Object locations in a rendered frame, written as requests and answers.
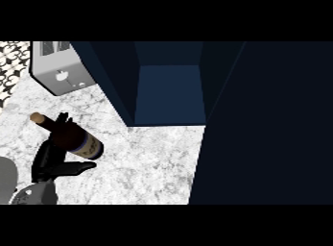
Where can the dark wine bottle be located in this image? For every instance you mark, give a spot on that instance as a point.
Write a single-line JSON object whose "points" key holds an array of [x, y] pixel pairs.
{"points": [[74, 139]]}

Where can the dark blue cabinet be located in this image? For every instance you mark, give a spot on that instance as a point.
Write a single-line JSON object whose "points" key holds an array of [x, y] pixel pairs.
{"points": [[165, 93]]}

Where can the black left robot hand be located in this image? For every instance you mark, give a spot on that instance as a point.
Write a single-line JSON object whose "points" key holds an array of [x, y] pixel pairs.
{"points": [[47, 161]]}

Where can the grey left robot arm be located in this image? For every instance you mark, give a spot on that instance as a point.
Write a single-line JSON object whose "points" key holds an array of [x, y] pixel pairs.
{"points": [[12, 184]]}

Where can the silver toaster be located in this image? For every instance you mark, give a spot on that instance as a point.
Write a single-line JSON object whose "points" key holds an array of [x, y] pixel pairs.
{"points": [[59, 68]]}

